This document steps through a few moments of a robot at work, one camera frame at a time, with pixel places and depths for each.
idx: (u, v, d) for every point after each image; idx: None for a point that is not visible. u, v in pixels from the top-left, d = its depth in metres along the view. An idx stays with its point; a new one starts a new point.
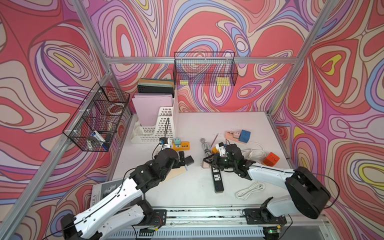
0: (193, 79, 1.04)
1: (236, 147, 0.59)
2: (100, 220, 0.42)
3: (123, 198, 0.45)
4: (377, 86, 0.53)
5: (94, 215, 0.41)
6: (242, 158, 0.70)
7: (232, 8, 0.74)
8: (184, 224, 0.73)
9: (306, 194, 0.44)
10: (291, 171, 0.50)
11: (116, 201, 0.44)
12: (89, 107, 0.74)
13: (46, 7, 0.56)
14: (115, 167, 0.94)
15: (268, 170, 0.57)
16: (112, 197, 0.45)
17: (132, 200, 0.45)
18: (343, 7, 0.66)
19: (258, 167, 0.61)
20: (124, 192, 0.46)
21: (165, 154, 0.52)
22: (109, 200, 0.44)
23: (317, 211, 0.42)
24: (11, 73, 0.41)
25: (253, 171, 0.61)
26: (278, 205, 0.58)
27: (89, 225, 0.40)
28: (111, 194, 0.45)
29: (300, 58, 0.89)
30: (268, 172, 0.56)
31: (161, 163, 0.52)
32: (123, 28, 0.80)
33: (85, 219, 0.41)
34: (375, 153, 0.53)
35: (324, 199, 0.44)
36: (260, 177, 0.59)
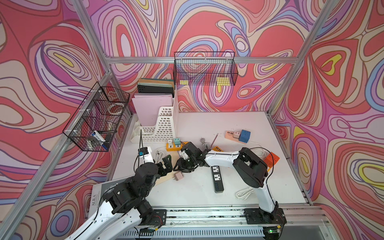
0: (193, 79, 1.04)
1: (190, 143, 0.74)
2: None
3: (100, 224, 0.44)
4: (377, 86, 0.53)
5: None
6: (197, 150, 0.77)
7: (232, 7, 0.74)
8: (184, 224, 0.73)
9: (248, 169, 0.53)
10: (237, 153, 0.58)
11: (93, 227, 0.44)
12: (88, 107, 0.73)
13: (46, 7, 0.56)
14: (115, 167, 0.94)
15: (219, 154, 0.65)
16: (89, 222, 0.44)
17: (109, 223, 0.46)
18: (343, 7, 0.66)
19: (212, 155, 0.68)
20: (101, 217, 0.44)
21: (142, 172, 0.47)
22: (86, 227, 0.44)
23: (259, 181, 0.52)
24: (11, 73, 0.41)
25: (208, 158, 0.68)
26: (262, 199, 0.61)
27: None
28: (89, 219, 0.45)
29: (300, 58, 0.89)
30: (219, 157, 0.63)
31: (140, 182, 0.48)
32: (123, 28, 0.80)
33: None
34: (376, 153, 0.53)
35: (261, 170, 0.54)
36: (215, 162, 0.65)
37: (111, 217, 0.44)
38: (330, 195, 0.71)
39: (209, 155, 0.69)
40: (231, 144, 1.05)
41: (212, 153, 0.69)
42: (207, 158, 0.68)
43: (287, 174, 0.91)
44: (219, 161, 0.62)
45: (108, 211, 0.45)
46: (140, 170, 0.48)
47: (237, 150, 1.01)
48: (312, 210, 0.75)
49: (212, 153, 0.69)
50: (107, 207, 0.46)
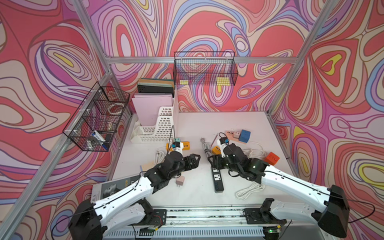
0: (193, 79, 1.04)
1: (238, 149, 0.57)
2: (117, 208, 0.45)
3: (139, 192, 0.50)
4: (377, 86, 0.53)
5: (112, 203, 0.45)
6: (245, 158, 0.59)
7: (232, 7, 0.74)
8: (184, 224, 0.73)
9: (344, 221, 0.39)
10: (327, 193, 0.43)
11: (132, 193, 0.49)
12: (89, 107, 0.74)
13: (45, 7, 0.56)
14: (115, 167, 0.94)
15: (290, 181, 0.48)
16: (129, 190, 0.50)
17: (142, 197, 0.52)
18: (343, 7, 0.66)
19: (277, 176, 0.50)
20: (140, 187, 0.52)
21: (170, 158, 0.57)
22: (125, 193, 0.49)
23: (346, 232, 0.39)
24: (11, 72, 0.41)
25: (269, 179, 0.51)
26: (286, 213, 0.57)
27: (109, 211, 0.43)
28: (129, 187, 0.51)
29: (300, 58, 0.89)
30: (290, 184, 0.47)
31: (167, 166, 0.57)
32: (123, 28, 0.80)
33: (105, 205, 0.44)
34: (375, 153, 0.53)
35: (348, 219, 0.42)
36: (279, 186, 0.50)
37: (149, 189, 0.52)
38: None
39: (271, 175, 0.51)
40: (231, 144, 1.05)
41: (279, 173, 0.51)
42: (266, 176, 0.51)
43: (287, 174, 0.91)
44: (286, 187, 0.48)
45: (147, 183, 0.54)
46: (169, 157, 0.57)
47: None
48: None
49: (277, 173, 0.51)
50: (146, 180, 0.54)
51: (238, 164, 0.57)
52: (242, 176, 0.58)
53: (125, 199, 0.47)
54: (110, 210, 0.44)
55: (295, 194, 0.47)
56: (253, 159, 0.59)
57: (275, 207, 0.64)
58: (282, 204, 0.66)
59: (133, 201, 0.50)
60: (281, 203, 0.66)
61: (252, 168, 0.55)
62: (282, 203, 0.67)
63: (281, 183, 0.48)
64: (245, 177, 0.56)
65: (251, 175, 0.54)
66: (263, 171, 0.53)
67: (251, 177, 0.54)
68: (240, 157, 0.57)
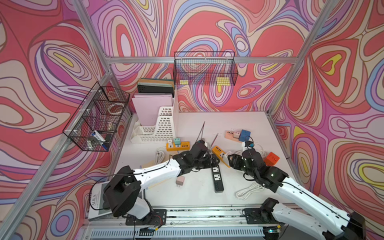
0: (193, 79, 1.04)
1: (257, 153, 0.58)
2: (152, 179, 0.48)
3: (169, 170, 0.54)
4: (377, 86, 0.53)
5: (148, 174, 0.48)
6: (263, 165, 0.59)
7: (232, 7, 0.74)
8: (184, 224, 0.73)
9: None
10: (347, 219, 0.42)
11: (164, 170, 0.53)
12: (89, 107, 0.74)
13: (46, 7, 0.56)
14: (115, 167, 0.94)
15: (308, 198, 0.47)
16: (161, 166, 0.54)
17: (170, 175, 0.55)
18: (343, 7, 0.66)
19: (296, 190, 0.49)
20: (170, 166, 0.55)
21: (198, 147, 0.62)
22: (157, 169, 0.52)
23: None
24: (11, 73, 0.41)
25: (286, 191, 0.50)
26: (291, 220, 0.57)
27: (146, 180, 0.47)
28: (161, 164, 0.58)
29: (300, 58, 0.89)
30: (307, 200, 0.47)
31: (194, 153, 0.63)
32: (123, 28, 0.80)
33: (142, 174, 0.48)
34: (375, 153, 0.53)
35: None
36: (295, 200, 0.49)
37: (176, 171, 0.56)
38: (330, 194, 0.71)
39: (289, 187, 0.50)
40: (231, 144, 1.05)
41: (297, 187, 0.50)
42: (284, 187, 0.51)
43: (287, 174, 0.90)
44: (302, 202, 0.47)
45: (176, 165, 0.57)
46: (197, 146, 0.62)
47: (237, 150, 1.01)
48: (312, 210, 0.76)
49: (295, 187, 0.50)
50: (174, 162, 0.58)
51: (255, 169, 0.59)
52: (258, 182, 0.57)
53: (158, 173, 0.51)
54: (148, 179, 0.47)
55: (311, 211, 0.46)
56: (272, 167, 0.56)
57: (279, 210, 0.63)
58: (287, 209, 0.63)
59: (163, 177, 0.53)
60: (287, 208, 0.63)
61: (269, 175, 0.55)
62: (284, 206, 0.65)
63: (299, 198, 0.48)
64: (261, 184, 0.56)
65: (267, 182, 0.54)
66: (281, 181, 0.52)
67: (266, 185, 0.53)
68: (258, 163, 0.57)
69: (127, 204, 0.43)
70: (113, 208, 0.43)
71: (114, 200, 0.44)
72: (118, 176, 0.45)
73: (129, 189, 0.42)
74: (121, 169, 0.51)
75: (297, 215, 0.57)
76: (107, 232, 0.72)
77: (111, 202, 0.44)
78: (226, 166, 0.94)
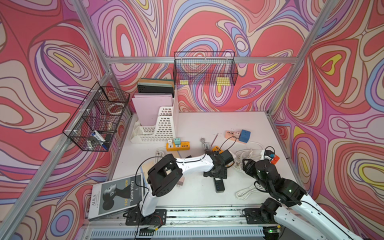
0: (193, 79, 1.04)
1: (272, 166, 0.54)
2: (190, 169, 0.53)
3: (204, 164, 0.58)
4: (377, 86, 0.53)
5: (187, 164, 0.54)
6: (278, 177, 0.55)
7: (232, 7, 0.74)
8: (184, 224, 0.73)
9: None
10: None
11: (200, 163, 0.58)
12: (89, 107, 0.74)
13: (45, 7, 0.56)
14: (115, 167, 0.94)
15: (326, 220, 0.46)
16: (198, 159, 0.58)
17: (204, 168, 0.60)
18: (343, 7, 0.66)
19: (313, 210, 0.47)
20: (204, 161, 0.59)
21: (229, 153, 0.70)
22: (195, 160, 0.57)
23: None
24: (11, 73, 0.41)
25: (304, 209, 0.48)
26: (292, 227, 0.58)
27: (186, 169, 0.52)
28: (197, 158, 0.59)
29: (300, 58, 0.89)
30: (325, 222, 0.45)
31: (225, 157, 0.70)
32: (123, 28, 0.80)
33: (183, 163, 0.53)
34: (375, 153, 0.53)
35: None
36: (311, 219, 0.48)
37: (210, 165, 0.60)
38: (330, 194, 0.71)
39: (308, 207, 0.48)
40: (230, 144, 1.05)
41: (315, 207, 0.48)
42: (302, 206, 0.48)
43: (287, 174, 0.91)
44: (317, 221, 0.46)
45: (210, 160, 0.62)
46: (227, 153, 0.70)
47: (237, 149, 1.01)
48: None
49: (314, 207, 0.48)
50: (208, 157, 0.62)
51: (270, 182, 0.56)
52: (273, 195, 0.55)
53: (196, 165, 0.55)
54: (186, 168, 0.52)
55: (326, 232, 0.46)
56: (287, 180, 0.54)
57: (283, 215, 0.62)
58: (292, 217, 0.60)
59: (198, 169, 0.57)
60: (291, 215, 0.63)
61: (286, 190, 0.52)
62: (287, 211, 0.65)
63: (316, 218, 0.46)
64: (276, 198, 0.53)
65: (283, 197, 0.51)
66: (299, 199, 0.49)
67: (282, 200, 0.51)
68: (272, 175, 0.53)
69: (165, 189, 0.49)
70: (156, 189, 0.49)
71: (157, 182, 0.50)
72: (163, 162, 0.52)
73: (172, 175, 0.48)
74: (166, 155, 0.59)
75: (301, 224, 0.57)
76: (107, 232, 0.72)
77: (154, 183, 0.50)
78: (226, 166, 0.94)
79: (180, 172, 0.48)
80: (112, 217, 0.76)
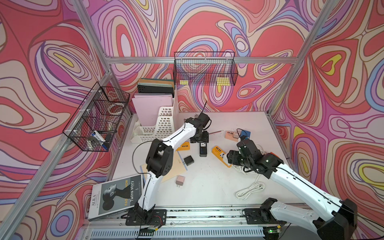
0: (193, 79, 1.04)
1: (250, 141, 0.59)
2: (178, 142, 0.61)
3: (188, 131, 0.66)
4: (377, 86, 0.53)
5: (174, 138, 0.60)
6: (259, 153, 0.59)
7: (232, 7, 0.74)
8: (184, 224, 0.73)
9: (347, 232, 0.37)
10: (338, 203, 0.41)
11: (185, 132, 0.64)
12: (88, 107, 0.73)
13: (46, 7, 0.56)
14: (115, 167, 0.94)
15: (301, 183, 0.47)
16: (180, 130, 0.65)
17: (189, 135, 0.67)
18: (343, 7, 0.66)
19: (289, 175, 0.49)
20: (187, 128, 0.66)
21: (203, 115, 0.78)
22: (179, 132, 0.63)
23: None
24: (11, 72, 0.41)
25: (280, 176, 0.50)
26: (286, 214, 0.58)
27: (174, 142, 0.59)
28: (179, 129, 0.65)
29: (300, 58, 0.89)
30: (300, 186, 0.46)
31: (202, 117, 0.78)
32: (123, 29, 0.80)
33: (170, 140, 0.59)
34: (376, 153, 0.53)
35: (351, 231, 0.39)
36: (288, 186, 0.49)
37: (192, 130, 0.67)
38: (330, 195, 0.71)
39: (283, 173, 0.50)
40: (230, 144, 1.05)
41: (291, 173, 0.49)
42: (277, 172, 0.50)
43: None
44: (296, 188, 0.47)
45: (191, 126, 0.68)
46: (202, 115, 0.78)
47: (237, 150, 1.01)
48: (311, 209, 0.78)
49: (289, 173, 0.50)
50: (189, 124, 0.69)
51: (250, 156, 0.58)
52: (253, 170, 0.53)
53: (181, 136, 0.62)
54: (175, 142, 0.59)
55: (302, 197, 0.46)
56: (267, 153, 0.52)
57: (277, 206, 0.64)
58: (286, 206, 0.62)
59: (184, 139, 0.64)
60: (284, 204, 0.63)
61: (264, 161, 0.54)
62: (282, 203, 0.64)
63: (292, 184, 0.47)
64: (256, 171, 0.56)
65: (261, 167, 0.54)
66: (276, 166, 0.52)
67: (260, 170, 0.53)
68: (251, 150, 0.58)
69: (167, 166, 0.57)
70: (160, 170, 0.56)
71: (157, 164, 0.57)
72: (152, 146, 0.57)
73: (166, 154, 0.54)
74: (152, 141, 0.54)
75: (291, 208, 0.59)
76: (107, 232, 0.72)
77: (156, 167, 0.57)
78: (226, 166, 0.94)
79: (172, 147, 0.57)
80: (112, 217, 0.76)
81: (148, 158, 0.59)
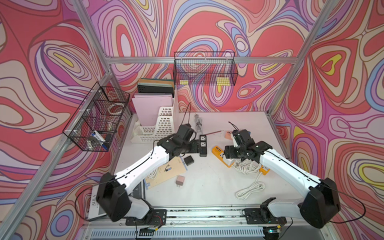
0: (193, 79, 1.04)
1: (245, 131, 0.65)
2: (139, 176, 0.46)
3: (156, 160, 0.50)
4: (377, 86, 0.53)
5: (134, 172, 0.45)
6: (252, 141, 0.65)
7: (232, 7, 0.74)
8: (184, 224, 0.73)
9: (323, 207, 0.40)
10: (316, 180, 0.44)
11: (151, 161, 0.50)
12: (89, 107, 0.74)
13: (46, 7, 0.56)
14: (115, 167, 0.94)
15: (286, 165, 0.50)
16: (145, 159, 0.50)
17: (158, 164, 0.52)
18: (343, 7, 0.66)
19: (275, 157, 0.53)
20: (156, 155, 0.51)
21: (185, 128, 0.60)
22: (142, 162, 0.48)
23: (323, 222, 0.40)
24: (11, 72, 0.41)
25: (266, 158, 0.54)
26: (281, 206, 0.58)
27: (131, 179, 0.44)
28: (145, 157, 0.50)
29: (300, 58, 0.89)
30: (283, 166, 0.50)
31: (182, 134, 0.60)
32: (123, 29, 0.80)
33: (126, 175, 0.44)
34: (376, 153, 0.53)
35: (331, 210, 0.42)
36: (274, 167, 0.53)
37: (164, 156, 0.52)
38: None
39: (269, 155, 0.54)
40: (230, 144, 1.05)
41: (276, 155, 0.54)
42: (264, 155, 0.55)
43: None
44: (280, 169, 0.50)
45: (162, 151, 0.53)
46: (181, 131, 0.60)
47: None
48: None
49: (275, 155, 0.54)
50: (161, 148, 0.54)
51: (243, 143, 0.65)
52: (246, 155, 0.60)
53: (145, 168, 0.47)
54: (133, 178, 0.44)
55: (286, 177, 0.49)
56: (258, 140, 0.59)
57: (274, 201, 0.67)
58: (282, 200, 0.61)
59: (151, 169, 0.50)
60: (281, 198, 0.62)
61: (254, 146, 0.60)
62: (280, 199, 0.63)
63: (276, 164, 0.51)
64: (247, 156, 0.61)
65: (251, 152, 0.59)
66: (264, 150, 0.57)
67: (250, 154, 0.59)
68: (244, 137, 0.64)
69: (119, 211, 0.42)
70: (110, 215, 0.42)
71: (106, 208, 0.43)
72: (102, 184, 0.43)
73: (115, 196, 0.40)
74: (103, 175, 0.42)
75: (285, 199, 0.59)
76: (107, 232, 0.72)
77: (106, 210, 0.43)
78: (226, 166, 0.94)
79: (125, 186, 0.42)
80: None
81: (96, 199, 0.45)
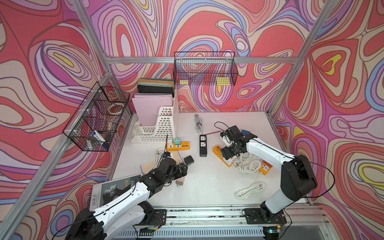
0: (193, 79, 1.04)
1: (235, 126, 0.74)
2: (117, 214, 0.46)
3: (136, 197, 0.52)
4: (377, 86, 0.53)
5: (112, 209, 0.46)
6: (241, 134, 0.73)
7: (232, 7, 0.74)
8: (184, 224, 0.73)
9: (297, 180, 0.45)
10: (291, 156, 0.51)
11: (131, 198, 0.51)
12: (89, 107, 0.74)
13: (45, 7, 0.56)
14: (115, 167, 0.94)
15: (266, 147, 0.57)
16: (126, 195, 0.51)
17: (139, 200, 0.54)
18: (343, 7, 0.66)
19: (258, 143, 0.60)
20: (137, 191, 0.54)
21: (166, 163, 0.62)
22: (124, 198, 0.50)
23: (300, 195, 0.45)
24: (11, 72, 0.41)
25: (251, 145, 0.61)
26: (273, 204, 0.61)
27: (109, 217, 0.44)
28: (126, 193, 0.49)
29: (300, 58, 0.89)
30: (265, 149, 0.57)
31: (163, 170, 0.62)
32: (123, 28, 0.80)
33: (105, 211, 0.45)
34: (375, 153, 0.53)
35: (309, 185, 0.46)
36: (258, 152, 0.59)
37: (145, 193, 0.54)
38: (330, 195, 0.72)
39: (254, 142, 0.62)
40: None
41: (259, 142, 0.61)
42: (250, 143, 0.62)
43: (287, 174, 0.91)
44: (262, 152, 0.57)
45: (144, 188, 0.56)
46: (164, 162, 0.62)
47: None
48: (312, 210, 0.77)
49: (258, 142, 0.61)
50: (142, 184, 0.57)
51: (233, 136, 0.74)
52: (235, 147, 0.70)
53: (125, 204, 0.49)
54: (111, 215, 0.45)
55: (267, 158, 0.55)
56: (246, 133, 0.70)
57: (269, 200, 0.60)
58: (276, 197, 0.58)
59: (131, 206, 0.51)
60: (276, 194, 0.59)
61: (242, 137, 0.67)
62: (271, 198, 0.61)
63: (259, 148, 0.58)
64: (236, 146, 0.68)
65: (239, 142, 0.66)
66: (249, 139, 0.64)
67: (238, 144, 0.66)
68: (234, 131, 0.73)
69: None
70: None
71: None
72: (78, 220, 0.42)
73: (90, 234, 0.39)
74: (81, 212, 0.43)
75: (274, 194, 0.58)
76: None
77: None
78: (226, 166, 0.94)
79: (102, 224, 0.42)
80: None
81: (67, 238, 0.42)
